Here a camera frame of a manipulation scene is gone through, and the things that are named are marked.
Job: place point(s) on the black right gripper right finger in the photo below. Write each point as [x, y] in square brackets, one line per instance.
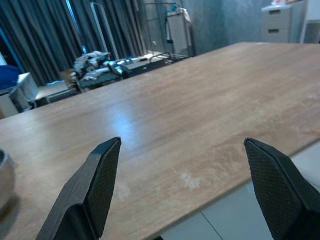
[280, 190]

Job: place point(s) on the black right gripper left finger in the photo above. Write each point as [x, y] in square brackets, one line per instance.
[82, 195]

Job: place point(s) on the shiny metal bowl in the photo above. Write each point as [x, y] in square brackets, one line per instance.
[5, 180]

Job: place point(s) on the white box stand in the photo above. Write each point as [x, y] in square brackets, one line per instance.
[25, 87]

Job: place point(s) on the pile of grey white clutter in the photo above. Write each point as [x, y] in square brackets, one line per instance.
[91, 62]

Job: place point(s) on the blue rounded object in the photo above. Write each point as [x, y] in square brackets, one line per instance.
[8, 76]

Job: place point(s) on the black low platform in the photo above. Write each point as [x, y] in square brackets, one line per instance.
[147, 65]

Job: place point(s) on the dark grey curtain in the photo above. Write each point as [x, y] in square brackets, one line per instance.
[37, 37]

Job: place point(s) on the white drawer cabinet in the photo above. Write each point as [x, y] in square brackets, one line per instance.
[276, 23]

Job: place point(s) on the metal clothes rack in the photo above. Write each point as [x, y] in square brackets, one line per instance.
[152, 30]

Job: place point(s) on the white hanging cloth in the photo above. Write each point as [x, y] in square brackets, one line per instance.
[178, 32]

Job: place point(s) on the white standing frame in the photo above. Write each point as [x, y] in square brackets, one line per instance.
[106, 27]

